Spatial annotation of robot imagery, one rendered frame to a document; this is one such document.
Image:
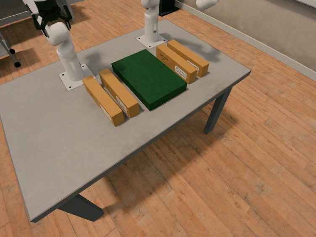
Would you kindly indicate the tan cardboard carton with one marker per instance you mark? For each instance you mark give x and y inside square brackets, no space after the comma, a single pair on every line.
[200,64]
[119,93]
[104,101]
[176,63]

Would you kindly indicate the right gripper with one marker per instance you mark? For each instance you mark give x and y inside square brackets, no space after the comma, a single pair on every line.
[49,11]

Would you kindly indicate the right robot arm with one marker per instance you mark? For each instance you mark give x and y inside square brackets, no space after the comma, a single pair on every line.
[59,34]

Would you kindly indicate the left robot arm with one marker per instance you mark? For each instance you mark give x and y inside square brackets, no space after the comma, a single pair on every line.
[151,16]

